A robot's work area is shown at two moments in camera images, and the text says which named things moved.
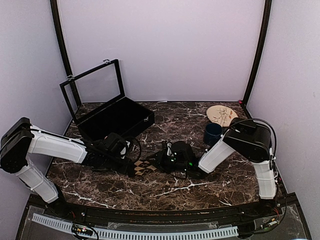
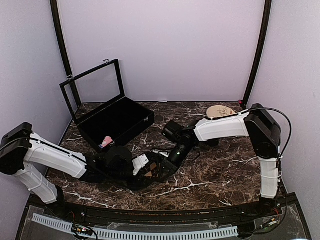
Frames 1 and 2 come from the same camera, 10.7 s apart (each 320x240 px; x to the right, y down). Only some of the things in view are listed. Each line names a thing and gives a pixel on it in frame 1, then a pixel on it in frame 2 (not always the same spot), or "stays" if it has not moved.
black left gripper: (123, 169) -> (137, 184)
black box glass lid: (94, 89) stays
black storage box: (124, 116) stays
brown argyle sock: (142, 167) -> (155, 170)
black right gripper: (159, 162) -> (171, 166)
